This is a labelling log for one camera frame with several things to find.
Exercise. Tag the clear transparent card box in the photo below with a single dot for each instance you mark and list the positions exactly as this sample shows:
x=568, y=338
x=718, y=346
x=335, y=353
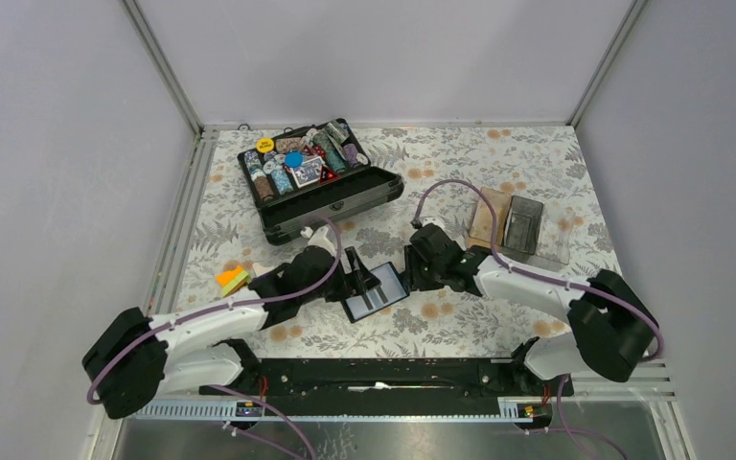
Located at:
x=556, y=226

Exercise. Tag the red triangular dealer button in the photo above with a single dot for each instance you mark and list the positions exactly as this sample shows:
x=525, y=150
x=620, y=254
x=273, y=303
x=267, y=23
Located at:
x=327, y=175

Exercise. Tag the blue round dealer chip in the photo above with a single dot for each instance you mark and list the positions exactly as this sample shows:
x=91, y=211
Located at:
x=294, y=159

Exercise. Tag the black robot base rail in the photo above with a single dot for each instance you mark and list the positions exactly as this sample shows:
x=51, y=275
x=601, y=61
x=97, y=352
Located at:
x=470, y=376

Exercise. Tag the blue poker chip stack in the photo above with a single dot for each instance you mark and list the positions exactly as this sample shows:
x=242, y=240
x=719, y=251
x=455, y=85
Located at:
x=282, y=182

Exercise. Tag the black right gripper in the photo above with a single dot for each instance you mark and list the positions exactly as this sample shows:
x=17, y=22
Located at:
x=412, y=259

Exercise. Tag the silver credit card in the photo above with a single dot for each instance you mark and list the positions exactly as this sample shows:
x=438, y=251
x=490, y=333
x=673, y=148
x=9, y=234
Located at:
x=360, y=306

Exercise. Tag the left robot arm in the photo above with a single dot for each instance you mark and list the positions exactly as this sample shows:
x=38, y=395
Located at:
x=139, y=357

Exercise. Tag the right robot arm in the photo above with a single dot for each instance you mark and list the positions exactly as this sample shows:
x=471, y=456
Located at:
x=610, y=329

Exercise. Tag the blue playing card deck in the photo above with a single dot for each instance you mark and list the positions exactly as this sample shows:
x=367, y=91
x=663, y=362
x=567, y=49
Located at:
x=308, y=172

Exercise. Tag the brown poker chip stack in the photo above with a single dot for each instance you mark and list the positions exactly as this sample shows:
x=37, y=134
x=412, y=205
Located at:
x=263, y=187

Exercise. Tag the black card holder wallet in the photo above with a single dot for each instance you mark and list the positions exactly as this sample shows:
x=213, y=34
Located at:
x=375, y=311

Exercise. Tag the yellow round chip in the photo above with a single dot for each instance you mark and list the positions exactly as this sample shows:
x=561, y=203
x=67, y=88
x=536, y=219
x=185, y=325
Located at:
x=265, y=145

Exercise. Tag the white magnetic stripe card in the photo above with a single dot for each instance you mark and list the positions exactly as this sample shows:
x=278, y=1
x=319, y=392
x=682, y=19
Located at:
x=390, y=289

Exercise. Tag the black poker chip case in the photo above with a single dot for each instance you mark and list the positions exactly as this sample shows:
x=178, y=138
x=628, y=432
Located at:
x=362, y=185

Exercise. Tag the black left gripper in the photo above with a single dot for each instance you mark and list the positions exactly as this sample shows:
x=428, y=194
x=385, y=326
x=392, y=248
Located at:
x=355, y=283

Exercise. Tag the smoky grey transparent card box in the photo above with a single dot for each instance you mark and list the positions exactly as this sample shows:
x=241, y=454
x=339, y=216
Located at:
x=522, y=229

